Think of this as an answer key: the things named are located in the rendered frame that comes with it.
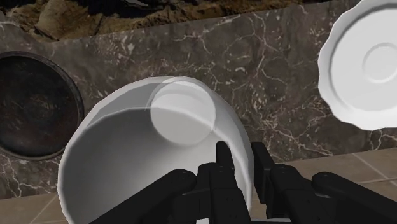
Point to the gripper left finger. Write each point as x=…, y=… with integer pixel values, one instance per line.
x=217, y=186

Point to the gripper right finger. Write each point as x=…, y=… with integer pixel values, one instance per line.
x=297, y=192

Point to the white bowl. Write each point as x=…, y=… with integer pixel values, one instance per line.
x=124, y=161

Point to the white scalloped plate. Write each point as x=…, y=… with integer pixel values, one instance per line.
x=366, y=65

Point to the dark round plate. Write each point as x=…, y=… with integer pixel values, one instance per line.
x=34, y=105

